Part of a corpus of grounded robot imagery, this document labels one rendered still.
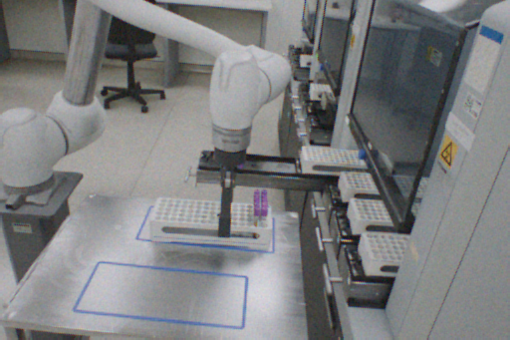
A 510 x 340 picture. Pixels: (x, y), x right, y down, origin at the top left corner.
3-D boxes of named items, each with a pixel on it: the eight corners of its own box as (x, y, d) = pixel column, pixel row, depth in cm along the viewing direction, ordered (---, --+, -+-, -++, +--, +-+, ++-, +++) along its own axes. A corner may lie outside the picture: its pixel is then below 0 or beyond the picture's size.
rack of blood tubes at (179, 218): (268, 223, 112) (271, 204, 109) (269, 248, 103) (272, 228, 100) (157, 216, 111) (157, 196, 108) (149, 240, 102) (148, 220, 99)
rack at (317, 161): (382, 168, 149) (385, 153, 146) (388, 182, 140) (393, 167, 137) (299, 162, 148) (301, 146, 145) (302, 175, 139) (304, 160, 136)
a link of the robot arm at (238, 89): (242, 136, 86) (269, 116, 97) (248, 63, 79) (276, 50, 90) (198, 123, 90) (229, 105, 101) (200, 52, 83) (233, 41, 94)
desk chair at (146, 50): (102, 116, 358) (91, -13, 309) (100, 91, 411) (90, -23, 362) (170, 112, 378) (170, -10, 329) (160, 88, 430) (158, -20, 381)
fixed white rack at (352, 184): (425, 193, 136) (431, 177, 133) (437, 212, 127) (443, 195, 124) (337, 187, 135) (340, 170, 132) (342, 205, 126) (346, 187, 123)
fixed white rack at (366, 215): (444, 222, 122) (450, 205, 119) (458, 245, 113) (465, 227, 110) (345, 215, 121) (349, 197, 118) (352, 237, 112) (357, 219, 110)
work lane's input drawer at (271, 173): (384, 181, 154) (390, 161, 149) (395, 203, 141) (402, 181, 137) (188, 167, 152) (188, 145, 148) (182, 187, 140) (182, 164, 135)
